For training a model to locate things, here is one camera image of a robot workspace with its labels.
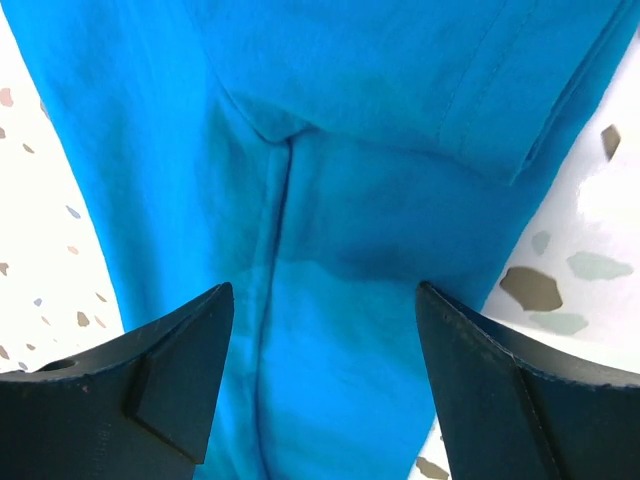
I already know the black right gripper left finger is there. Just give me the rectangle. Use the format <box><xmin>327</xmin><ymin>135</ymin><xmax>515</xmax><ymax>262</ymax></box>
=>
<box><xmin>1</xmin><ymin>283</ymin><xmax>234</xmax><ymax>480</ymax></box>

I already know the blue t shirt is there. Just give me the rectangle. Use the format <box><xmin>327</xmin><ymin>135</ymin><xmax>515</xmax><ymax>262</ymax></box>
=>
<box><xmin>3</xmin><ymin>1</ymin><xmax>639</xmax><ymax>479</ymax></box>

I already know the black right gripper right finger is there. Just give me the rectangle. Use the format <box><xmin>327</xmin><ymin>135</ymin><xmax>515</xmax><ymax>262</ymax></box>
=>
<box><xmin>416</xmin><ymin>282</ymin><xmax>639</xmax><ymax>480</ymax></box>

